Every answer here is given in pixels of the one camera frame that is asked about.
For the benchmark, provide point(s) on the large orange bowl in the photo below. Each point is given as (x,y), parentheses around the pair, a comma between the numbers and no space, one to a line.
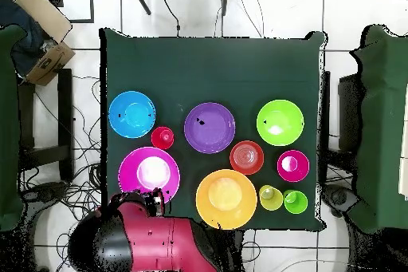
(226,199)

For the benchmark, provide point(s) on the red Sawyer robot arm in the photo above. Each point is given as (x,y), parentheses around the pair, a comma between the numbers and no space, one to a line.
(153,246)

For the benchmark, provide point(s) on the large pink bowl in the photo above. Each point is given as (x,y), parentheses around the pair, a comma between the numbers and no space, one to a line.
(130,173)

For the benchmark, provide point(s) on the red cup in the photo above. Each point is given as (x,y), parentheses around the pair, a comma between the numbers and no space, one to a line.
(162,138)

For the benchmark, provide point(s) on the blue bowl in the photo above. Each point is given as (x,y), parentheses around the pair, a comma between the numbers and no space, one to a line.
(132,114)

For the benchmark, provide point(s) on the purple bowl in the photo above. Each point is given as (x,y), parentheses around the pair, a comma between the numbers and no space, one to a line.
(209,127)

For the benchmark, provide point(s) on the small orange-red bowl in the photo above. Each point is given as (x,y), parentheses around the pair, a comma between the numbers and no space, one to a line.
(246,157)

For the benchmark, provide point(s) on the yellow cup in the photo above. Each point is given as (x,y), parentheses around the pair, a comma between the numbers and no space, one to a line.
(271,197)

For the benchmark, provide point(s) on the green cup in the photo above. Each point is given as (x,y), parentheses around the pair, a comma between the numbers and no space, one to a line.
(295,202)

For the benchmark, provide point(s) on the small crimson bowl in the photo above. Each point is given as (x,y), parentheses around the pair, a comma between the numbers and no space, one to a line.
(293,166)

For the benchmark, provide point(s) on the dark green tablecloth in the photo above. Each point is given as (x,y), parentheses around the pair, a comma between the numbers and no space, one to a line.
(207,67)

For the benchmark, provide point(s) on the light green bowl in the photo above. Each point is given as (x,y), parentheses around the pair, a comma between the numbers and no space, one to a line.
(280,122)

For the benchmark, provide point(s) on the green cloth covered table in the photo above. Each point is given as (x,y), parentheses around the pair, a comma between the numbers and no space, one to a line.
(8,125)
(382,125)

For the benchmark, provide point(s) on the brown cardboard box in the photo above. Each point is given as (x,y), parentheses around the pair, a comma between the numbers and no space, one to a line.
(47,64)

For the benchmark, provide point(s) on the black tripod leg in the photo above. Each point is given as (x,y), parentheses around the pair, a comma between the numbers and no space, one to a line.
(225,0)
(142,0)

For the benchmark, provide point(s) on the dark blue cloth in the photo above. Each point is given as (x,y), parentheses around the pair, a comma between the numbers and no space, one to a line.
(22,42)

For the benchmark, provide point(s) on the beige box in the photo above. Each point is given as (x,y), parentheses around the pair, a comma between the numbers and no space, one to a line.
(44,13)

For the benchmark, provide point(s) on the grey pedestal foot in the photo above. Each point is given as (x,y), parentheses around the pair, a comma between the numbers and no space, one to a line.
(47,192)
(339,198)

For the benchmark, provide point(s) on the black stool frame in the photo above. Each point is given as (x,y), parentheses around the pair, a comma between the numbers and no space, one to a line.
(65,109)

